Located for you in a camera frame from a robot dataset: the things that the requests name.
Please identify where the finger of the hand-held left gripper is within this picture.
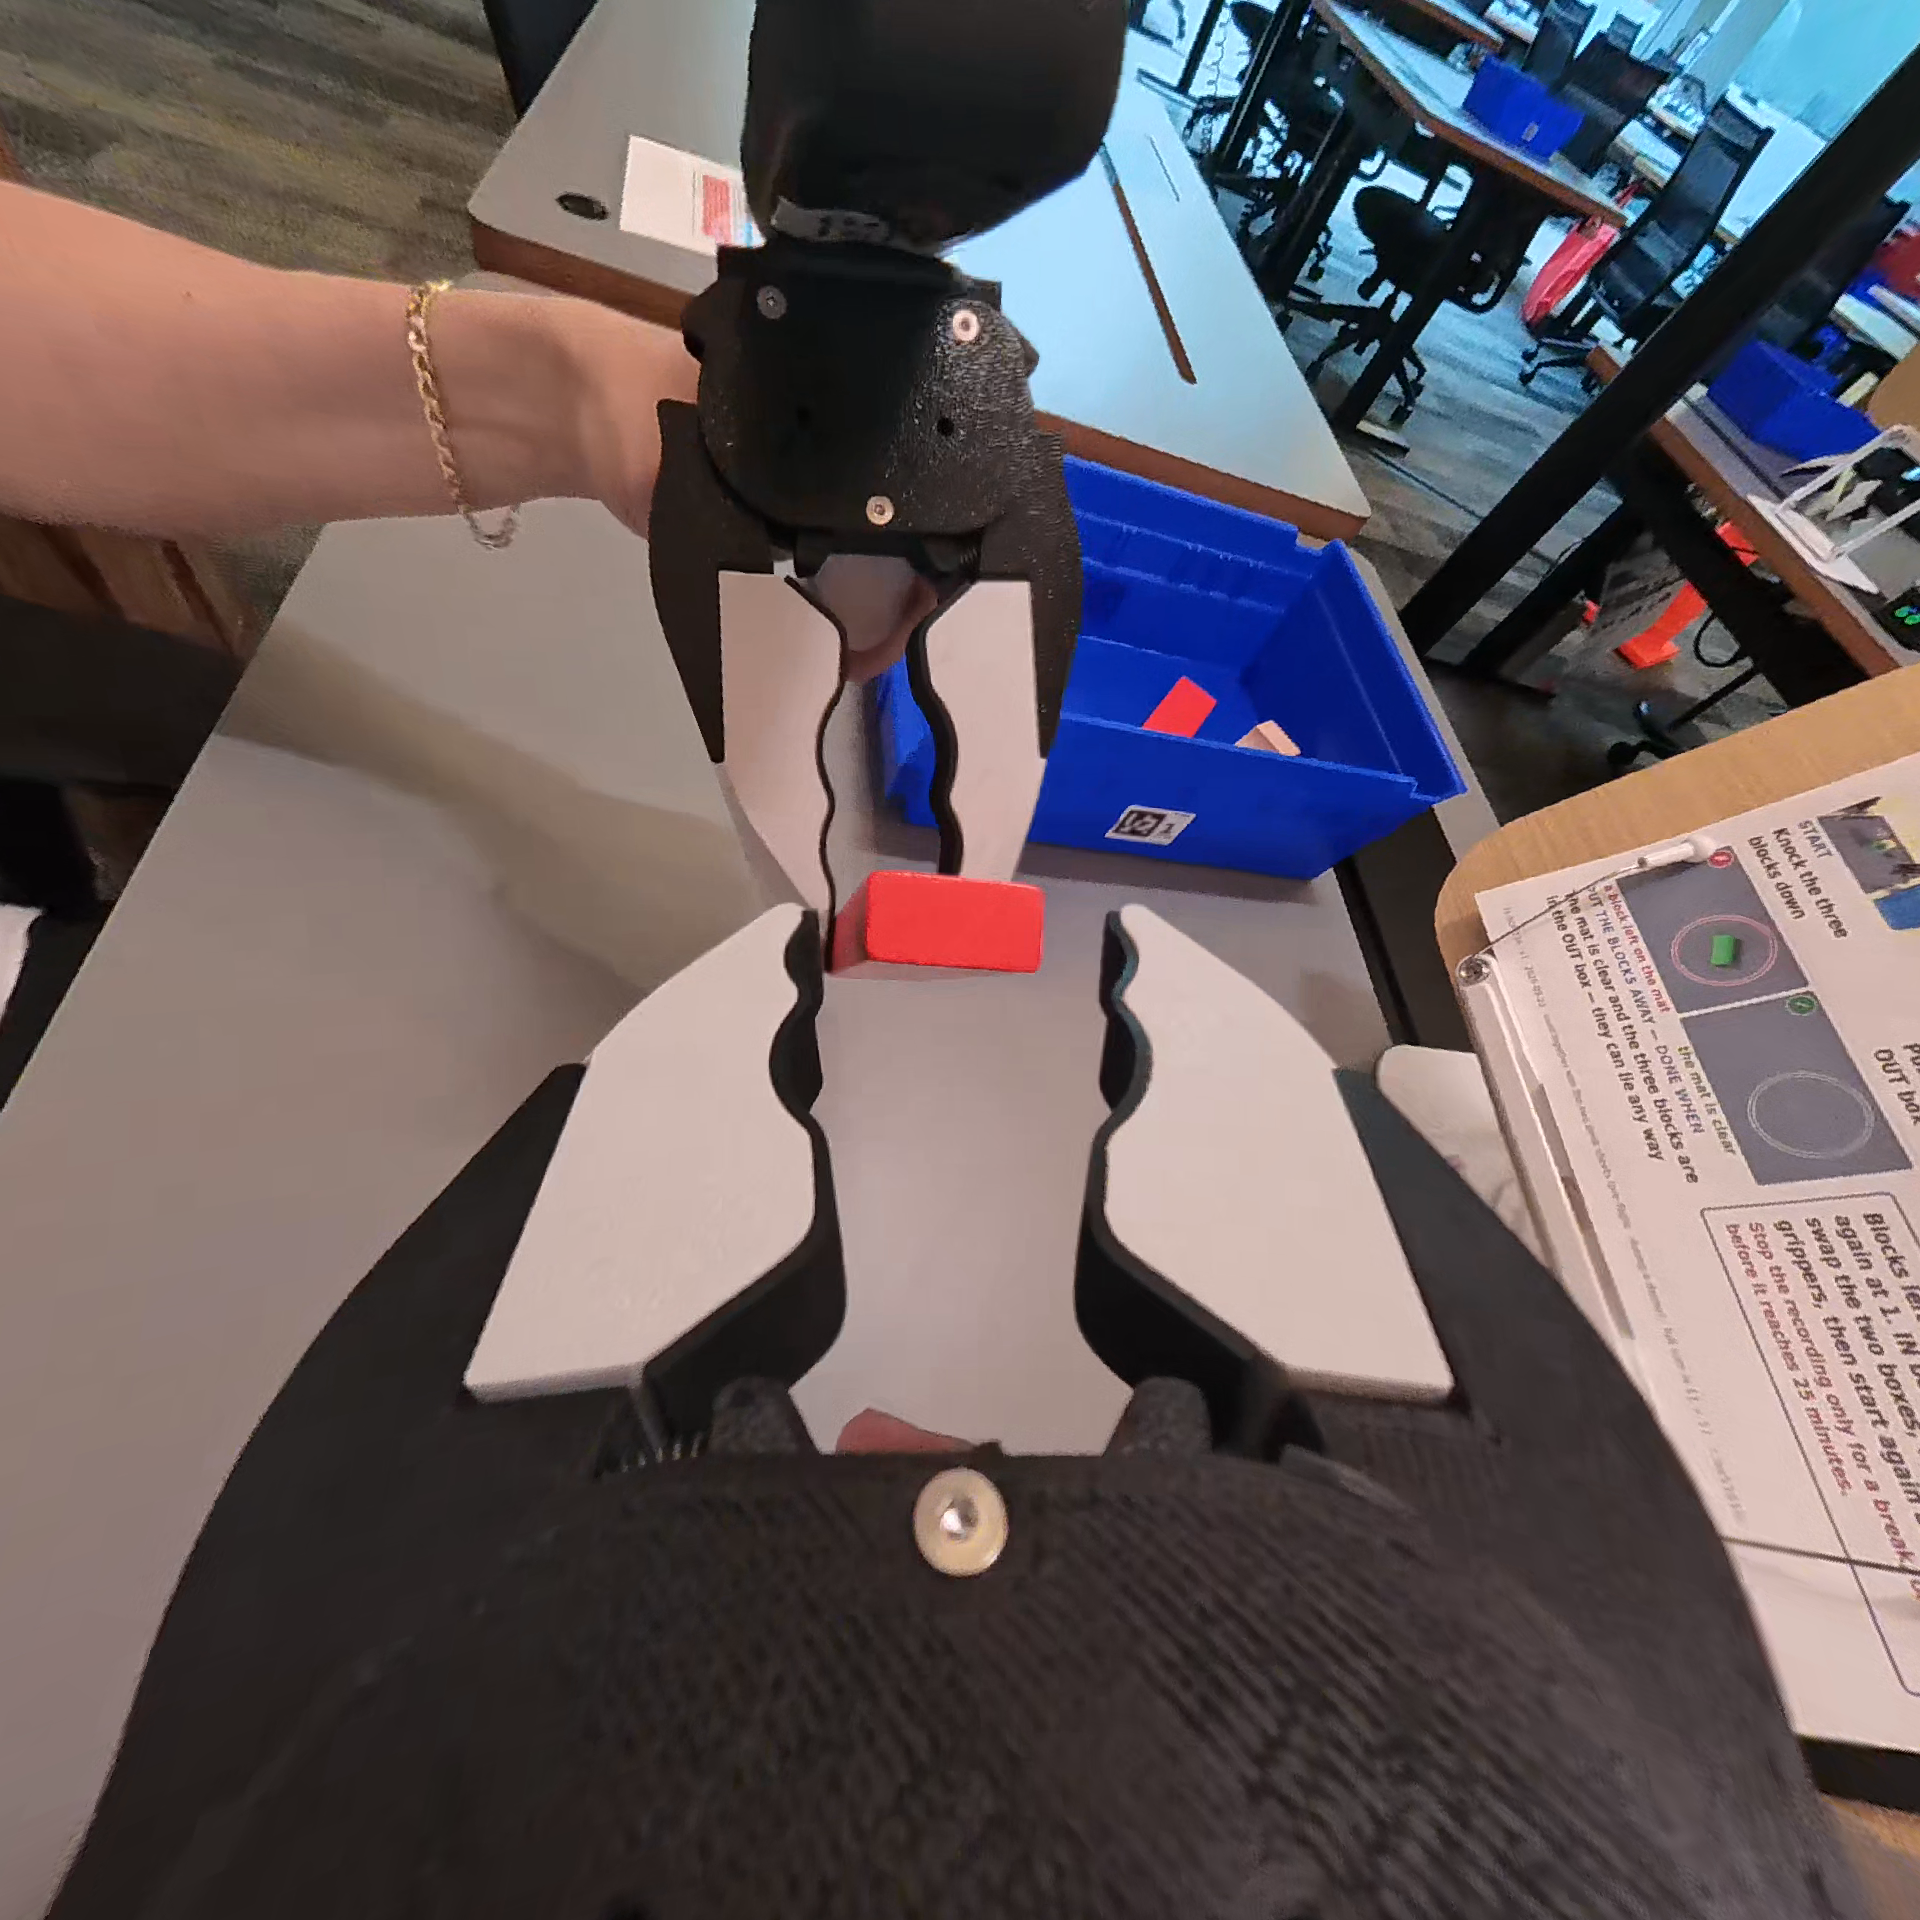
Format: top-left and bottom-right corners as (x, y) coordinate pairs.
(718, 566), (854, 923)
(902, 573), (1052, 885)

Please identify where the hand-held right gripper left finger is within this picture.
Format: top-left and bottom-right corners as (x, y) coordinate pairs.
(462, 903), (847, 1408)

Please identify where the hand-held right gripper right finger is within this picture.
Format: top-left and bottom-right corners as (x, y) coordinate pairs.
(1073, 903), (1456, 1426)

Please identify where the blue plastic bin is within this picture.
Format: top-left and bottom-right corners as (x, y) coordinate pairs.
(877, 456), (1469, 882)

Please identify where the person's left forearm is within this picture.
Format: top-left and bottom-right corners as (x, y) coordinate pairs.
(0, 180), (512, 530)

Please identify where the orange plastic object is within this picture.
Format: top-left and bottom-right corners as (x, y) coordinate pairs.
(1615, 582), (1713, 672)

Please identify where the person's left hand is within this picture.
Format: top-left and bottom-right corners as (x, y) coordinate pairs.
(502, 299), (704, 541)

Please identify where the grey desk with wooden edge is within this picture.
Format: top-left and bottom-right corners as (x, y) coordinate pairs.
(469, 0), (1374, 544)

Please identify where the white paper with red label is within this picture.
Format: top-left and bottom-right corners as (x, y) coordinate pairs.
(617, 135), (758, 252)

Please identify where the printed instruction sheet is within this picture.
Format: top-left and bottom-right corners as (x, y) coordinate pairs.
(1473, 754), (1920, 1752)

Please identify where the black office chair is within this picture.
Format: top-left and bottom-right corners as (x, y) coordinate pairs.
(1519, 96), (1775, 396)
(1353, 175), (1519, 440)

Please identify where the wooden-edged office desk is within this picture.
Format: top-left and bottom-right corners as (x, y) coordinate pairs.
(1586, 343), (1920, 680)
(1317, 0), (1641, 437)

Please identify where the small blue bin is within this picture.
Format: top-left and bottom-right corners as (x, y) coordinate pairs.
(1461, 54), (1586, 162)
(1708, 340), (1886, 462)

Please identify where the red bag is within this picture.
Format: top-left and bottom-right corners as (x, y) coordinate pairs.
(1519, 214), (1631, 327)

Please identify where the white tablet stand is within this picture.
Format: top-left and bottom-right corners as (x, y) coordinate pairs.
(1775, 426), (1920, 596)

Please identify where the gold chain bracelet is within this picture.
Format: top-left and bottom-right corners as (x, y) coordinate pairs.
(402, 276), (520, 551)

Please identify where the black partition post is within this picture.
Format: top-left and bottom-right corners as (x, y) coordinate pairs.
(1401, 40), (1920, 655)

